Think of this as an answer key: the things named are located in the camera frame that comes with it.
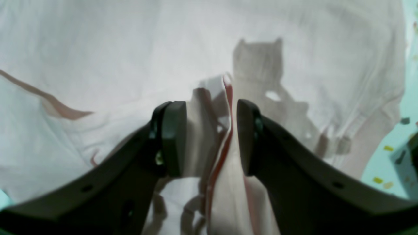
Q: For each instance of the pink T-shirt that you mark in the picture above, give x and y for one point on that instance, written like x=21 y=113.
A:
x=80 y=77

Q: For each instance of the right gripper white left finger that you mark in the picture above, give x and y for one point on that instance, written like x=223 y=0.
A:
x=113 y=198

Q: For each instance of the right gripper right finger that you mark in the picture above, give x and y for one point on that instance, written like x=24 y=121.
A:
x=308 y=196

